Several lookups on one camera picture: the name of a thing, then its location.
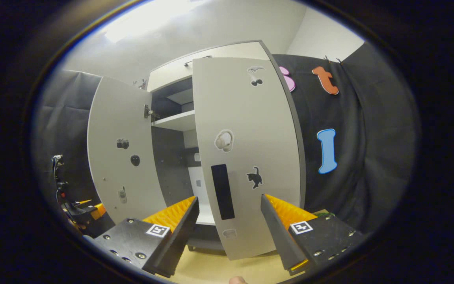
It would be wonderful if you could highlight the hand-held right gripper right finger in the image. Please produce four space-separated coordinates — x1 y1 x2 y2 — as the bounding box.
260 194 365 275

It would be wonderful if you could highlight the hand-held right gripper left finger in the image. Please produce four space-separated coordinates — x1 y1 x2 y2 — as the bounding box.
83 196 200 278

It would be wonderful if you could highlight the white door with earmuff sticker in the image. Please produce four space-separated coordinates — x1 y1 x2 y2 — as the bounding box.
192 57 306 261

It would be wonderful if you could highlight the white grey cabinet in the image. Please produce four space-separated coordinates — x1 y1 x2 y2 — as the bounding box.
144 39 307 253

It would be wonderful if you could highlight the white cabinet shelf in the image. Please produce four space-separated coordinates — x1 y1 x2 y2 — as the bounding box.
152 110 196 132

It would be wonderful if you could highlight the black backdrop cloth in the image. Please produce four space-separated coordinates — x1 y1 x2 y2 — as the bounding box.
34 69 151 237
272 41 417 234

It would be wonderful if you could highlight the black flat door handle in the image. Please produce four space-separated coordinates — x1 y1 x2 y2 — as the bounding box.
211 164 236 220

